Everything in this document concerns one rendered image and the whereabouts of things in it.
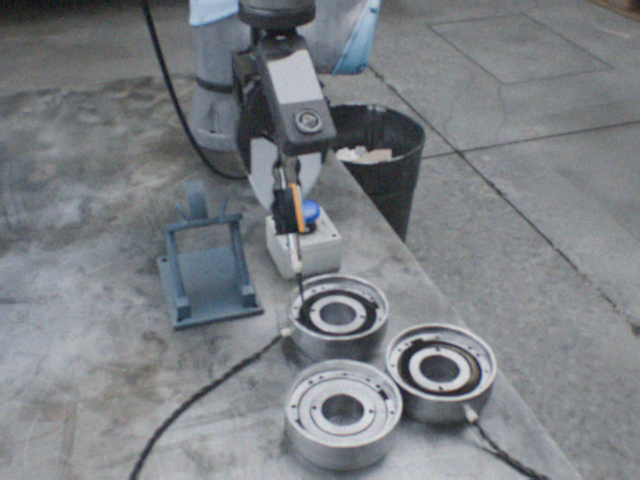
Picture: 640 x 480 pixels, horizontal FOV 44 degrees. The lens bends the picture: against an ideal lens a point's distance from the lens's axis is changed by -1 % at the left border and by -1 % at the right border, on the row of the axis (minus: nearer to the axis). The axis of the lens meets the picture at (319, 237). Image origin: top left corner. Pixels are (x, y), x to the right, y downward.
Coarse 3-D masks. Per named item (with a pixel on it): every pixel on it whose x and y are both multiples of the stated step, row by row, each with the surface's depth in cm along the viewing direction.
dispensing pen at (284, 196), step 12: (276, 168) 81; (276, 192) 79; (288, 192) 79; (276, 204) 80; (288, 204) 79; (276, 216) 81; (288, 216) 79; (276, 228) 82; (288, 228) 79; (288, 240) 81; (300, 252) 81; (300, 264) 81; (300, 276) 81; (300, 288) 81
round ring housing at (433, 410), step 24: (408, 336) 79; (432, 336) 79; (456, 336) 79; (432, 360) 78; (456, 360) 77; (480, 360) 77; (432, 384) 74; (456, 384) 74; (480, 384) 74; (408, 408) 73; (432, 408) 71; (456, 408) 71; (480, 408) 73
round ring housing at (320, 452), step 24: (336, 360) 75; (312, 384) 74; (384, 384) 73; (288, 408) 70; (312, 408) 72; (336, 408) 74; (360, 408) 73; (288, 432) 70; (336, 432) 69; (360, 432) 69; (384, 432) 68; (312, 456) 68; (336, 456) 67; (360, 456) 67
